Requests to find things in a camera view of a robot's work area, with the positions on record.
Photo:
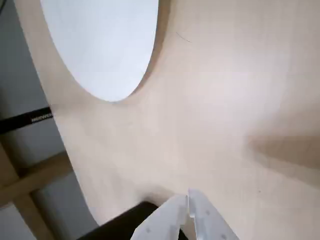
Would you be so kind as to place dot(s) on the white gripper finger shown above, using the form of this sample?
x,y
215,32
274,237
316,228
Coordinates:
x,y
162,222
207,220

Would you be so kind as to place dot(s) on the black round bin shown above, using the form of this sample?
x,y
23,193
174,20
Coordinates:
x,y
112,225

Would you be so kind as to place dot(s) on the black strip with print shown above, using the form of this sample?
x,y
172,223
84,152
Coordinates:
x,y
25,120

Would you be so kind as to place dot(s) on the white round plate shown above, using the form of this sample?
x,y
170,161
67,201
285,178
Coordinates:
x,y
105,45

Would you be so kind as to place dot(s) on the wooden frame beams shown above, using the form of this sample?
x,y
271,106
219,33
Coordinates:
x,y
22,182

